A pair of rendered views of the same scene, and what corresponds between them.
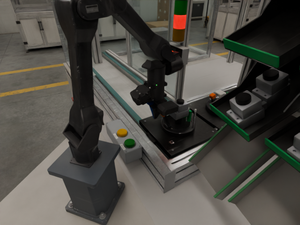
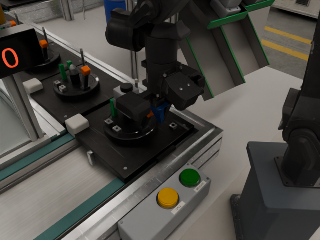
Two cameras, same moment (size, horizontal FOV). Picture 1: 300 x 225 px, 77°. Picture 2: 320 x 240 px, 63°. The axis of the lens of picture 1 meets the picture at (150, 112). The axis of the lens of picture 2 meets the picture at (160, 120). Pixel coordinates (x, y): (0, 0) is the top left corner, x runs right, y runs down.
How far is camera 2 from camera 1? 79 cm
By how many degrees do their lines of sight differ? 78
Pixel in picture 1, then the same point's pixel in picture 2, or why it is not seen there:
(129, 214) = not seen: hidden behind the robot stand
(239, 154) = (206, 55)
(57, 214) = not seen: outside the picture
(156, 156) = (195, 145)
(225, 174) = (219, 75)
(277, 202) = (235, 52)
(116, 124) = (142, 219)
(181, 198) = not seen: hidden behind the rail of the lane
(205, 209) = (217, 123)
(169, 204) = (227, 148)
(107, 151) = (269, 151)
